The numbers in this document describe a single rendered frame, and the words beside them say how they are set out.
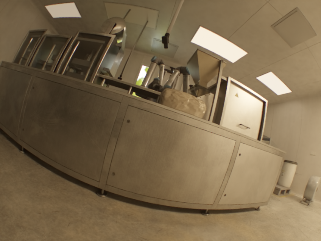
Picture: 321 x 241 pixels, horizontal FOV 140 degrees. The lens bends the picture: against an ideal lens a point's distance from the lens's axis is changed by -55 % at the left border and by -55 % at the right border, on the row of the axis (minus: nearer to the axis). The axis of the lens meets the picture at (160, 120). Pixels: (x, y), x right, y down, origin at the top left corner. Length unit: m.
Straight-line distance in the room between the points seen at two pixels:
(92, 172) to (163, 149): 0.53
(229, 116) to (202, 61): 0.60
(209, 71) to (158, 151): 0.94
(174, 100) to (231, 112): 0.63
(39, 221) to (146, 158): 0.78
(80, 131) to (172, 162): 0.67
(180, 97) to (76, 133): 0.81
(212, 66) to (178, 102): 0.62
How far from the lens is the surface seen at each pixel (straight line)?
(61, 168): 1.11
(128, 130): 0.86
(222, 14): 2.51
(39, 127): 1.21
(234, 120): 1.37
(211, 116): 1.20
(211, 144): 1.00
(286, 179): 3.64
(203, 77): 1.39
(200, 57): 1.39
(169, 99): 0.99
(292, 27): 2.67
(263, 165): 1.51
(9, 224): 0.83
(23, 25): 4.61
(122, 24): 1.60
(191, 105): 1.02
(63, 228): 0.81
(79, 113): 0.97
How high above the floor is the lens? 0.63
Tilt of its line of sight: 5 degrees up
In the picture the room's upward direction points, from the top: 17 degrees clockwise
